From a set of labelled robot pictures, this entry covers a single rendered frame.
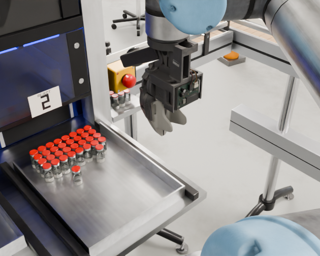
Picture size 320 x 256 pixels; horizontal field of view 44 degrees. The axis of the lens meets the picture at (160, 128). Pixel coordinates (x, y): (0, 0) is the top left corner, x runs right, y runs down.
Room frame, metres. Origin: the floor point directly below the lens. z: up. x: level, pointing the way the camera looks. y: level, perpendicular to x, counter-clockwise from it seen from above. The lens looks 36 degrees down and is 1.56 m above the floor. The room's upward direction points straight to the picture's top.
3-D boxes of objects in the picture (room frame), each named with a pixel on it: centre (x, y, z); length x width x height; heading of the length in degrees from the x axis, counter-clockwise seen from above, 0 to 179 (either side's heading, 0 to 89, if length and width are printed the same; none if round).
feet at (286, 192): (1.38, -0.52, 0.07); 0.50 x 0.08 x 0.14; 132
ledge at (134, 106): (1.09, 0.14, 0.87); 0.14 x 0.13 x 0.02; 42
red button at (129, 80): (1.01, 0.09, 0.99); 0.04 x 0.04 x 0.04; 42
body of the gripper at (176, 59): (0.62, -0.02, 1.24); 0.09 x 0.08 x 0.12; 42
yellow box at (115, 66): (1.05, 0.12, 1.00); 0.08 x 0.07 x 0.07; 42
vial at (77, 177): (0.71, 0.20, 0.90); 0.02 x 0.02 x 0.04
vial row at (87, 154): (0.77, 0.21, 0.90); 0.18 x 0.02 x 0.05; 131
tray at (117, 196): (0.71, 0.15, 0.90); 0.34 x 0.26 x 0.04; 41
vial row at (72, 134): (0.82, 0.25, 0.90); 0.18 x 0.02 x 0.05; 131
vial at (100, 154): (0.79, 0.15, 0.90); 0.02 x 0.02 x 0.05
